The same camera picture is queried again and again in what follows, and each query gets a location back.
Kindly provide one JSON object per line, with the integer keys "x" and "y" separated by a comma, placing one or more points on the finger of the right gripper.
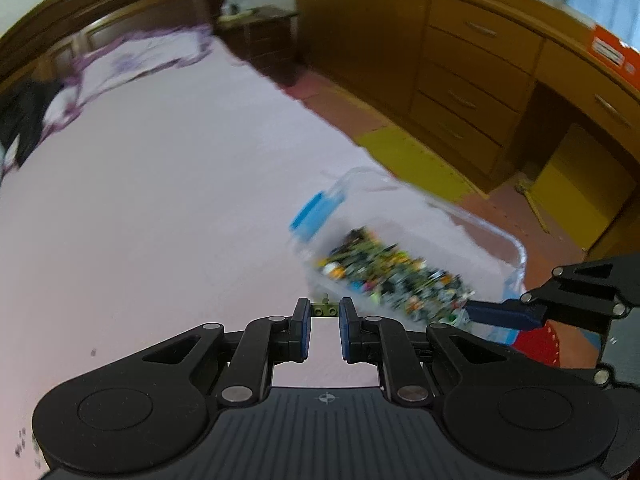
{"x": 511, "y": 313}

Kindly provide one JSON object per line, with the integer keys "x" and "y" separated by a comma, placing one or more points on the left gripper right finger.
{"x": 396, "y": 353}

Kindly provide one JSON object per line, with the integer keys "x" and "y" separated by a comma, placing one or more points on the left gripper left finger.
{"x": 265, "y": 343}

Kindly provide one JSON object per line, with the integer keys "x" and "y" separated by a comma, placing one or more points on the small olive toy brick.
{"x": 324, "y": 308}

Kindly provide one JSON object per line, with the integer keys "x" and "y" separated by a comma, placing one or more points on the clear plastic storage bin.
{"x": 405, "y": 249}

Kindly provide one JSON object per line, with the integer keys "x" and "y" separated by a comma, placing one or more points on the pile of toy bricks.
{"x": 396, "y": 281}

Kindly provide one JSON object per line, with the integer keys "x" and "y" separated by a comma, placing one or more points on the pink bed sheet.
{"x": 196, "y": 194}

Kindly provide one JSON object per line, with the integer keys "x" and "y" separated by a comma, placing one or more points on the brown wooden dresser desk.
{"x": 494, "y": 87}

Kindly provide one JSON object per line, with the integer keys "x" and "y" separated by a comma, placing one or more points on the orange cardboard box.
{"x": 614, "y": 53}

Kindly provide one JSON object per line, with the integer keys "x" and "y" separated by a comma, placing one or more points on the dark wooden nightstand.
{"x": 264, "y": 38}

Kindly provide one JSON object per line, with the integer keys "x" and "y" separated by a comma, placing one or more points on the purple floral pillow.
{"x": 134, "y": 55}

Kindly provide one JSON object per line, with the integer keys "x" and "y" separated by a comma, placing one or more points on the black garment on bed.
{"x": 22, "y": 112}

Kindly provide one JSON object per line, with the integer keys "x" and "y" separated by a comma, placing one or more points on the dark wooden headboard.
{"x": 44, "y": 42}

